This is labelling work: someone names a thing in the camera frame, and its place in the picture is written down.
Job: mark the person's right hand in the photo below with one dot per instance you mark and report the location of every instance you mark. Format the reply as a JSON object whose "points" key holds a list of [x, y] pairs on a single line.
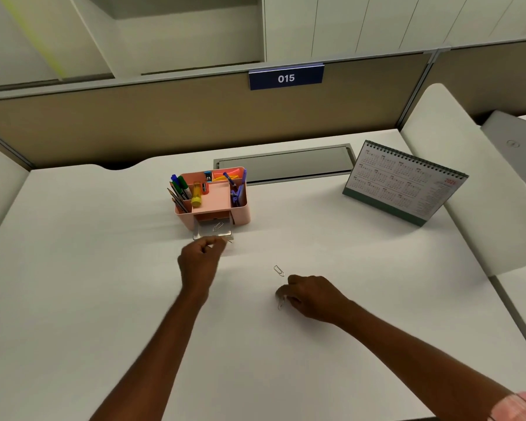
{"points": [[315, 298]]}

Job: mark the person's left hand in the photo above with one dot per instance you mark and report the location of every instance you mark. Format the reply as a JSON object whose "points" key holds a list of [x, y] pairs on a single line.
{"points": [[197, 267]]}

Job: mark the black pencil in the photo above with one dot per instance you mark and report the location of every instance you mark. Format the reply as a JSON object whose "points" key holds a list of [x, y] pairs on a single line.
{"points": [[181, 205]]}

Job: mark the grey pencil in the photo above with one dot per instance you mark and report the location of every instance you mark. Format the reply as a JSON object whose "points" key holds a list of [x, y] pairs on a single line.
{"points": [[178, 202], [174, 200]]}

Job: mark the pink desk organizer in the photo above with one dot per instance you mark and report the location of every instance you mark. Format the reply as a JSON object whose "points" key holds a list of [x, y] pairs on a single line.
{"points": [[219, 201]]}

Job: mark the yellow transparent lead case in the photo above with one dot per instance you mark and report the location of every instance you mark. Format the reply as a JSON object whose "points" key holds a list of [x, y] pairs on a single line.
{"points": [[196, 195]]}

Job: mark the red pencil sharpener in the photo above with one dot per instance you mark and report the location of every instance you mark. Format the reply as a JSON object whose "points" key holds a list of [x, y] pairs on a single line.
{"points": [[205, 187]]}

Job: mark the green capped white marker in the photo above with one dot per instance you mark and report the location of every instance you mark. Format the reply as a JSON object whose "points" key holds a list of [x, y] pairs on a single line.
{"points": [[183, 183], [177, 188]]}

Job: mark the purple hole punch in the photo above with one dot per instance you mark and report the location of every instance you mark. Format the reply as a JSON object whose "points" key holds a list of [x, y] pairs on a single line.
{"points": [[237, 196]]}

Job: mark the yellow sticky note pad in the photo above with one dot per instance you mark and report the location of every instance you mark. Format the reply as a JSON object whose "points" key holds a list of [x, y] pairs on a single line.
{"points": [[221, 179]]}

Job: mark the dark pen colourful print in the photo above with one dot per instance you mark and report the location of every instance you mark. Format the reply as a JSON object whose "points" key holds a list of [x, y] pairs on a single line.
{"points": [[228, 177]]}

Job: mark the orange sticky note pad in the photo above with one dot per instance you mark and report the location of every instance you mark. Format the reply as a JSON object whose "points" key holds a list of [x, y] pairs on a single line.
{"points": [[219, 174]]}

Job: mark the purple gel pen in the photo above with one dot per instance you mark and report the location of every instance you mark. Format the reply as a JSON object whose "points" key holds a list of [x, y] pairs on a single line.
{"points": [[244, 176]]}

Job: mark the pink sticky note pad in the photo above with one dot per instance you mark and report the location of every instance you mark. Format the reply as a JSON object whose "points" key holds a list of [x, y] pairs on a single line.
{"points": [[234, 171]]}

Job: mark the green spiral desk calendar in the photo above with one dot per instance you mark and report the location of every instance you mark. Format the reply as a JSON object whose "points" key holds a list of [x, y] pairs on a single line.
{"points": [[399, 184]]}

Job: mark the person's left forearm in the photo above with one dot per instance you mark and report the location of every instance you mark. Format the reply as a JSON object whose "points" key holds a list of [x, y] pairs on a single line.
{"points": [[149, 363]]}

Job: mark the person's right forearm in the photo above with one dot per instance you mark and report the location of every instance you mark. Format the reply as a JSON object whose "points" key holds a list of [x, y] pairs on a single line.
{"points": [[421, 359]]}

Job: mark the beige partition panel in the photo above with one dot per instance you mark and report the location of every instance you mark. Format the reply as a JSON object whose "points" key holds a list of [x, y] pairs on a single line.
{"points": [[0, 146], [486, 74], [136, 122]]}

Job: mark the white side divider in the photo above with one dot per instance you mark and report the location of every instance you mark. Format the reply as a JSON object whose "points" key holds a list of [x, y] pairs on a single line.
{"points": [[464, 170], [0, 184]]}

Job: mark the blue number sign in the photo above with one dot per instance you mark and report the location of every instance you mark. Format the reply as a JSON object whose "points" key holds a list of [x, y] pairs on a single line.
{"points": [[263, 78]]}

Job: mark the white open shelf unit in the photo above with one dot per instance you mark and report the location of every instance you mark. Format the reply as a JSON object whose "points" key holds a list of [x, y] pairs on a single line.
{"points": [[184, 43]]}

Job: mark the pink plaid sleeve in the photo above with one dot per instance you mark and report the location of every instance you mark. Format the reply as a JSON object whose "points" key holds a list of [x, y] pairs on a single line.
{"points": [[519, 407]]}

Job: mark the silver laptop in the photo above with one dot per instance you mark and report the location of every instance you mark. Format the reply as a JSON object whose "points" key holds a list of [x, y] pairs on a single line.
{"points": [[513, 144]]}

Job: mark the white panelled cabinet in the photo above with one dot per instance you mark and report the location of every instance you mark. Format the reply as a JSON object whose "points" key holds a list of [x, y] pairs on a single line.
{"points": [[399, 21]]}

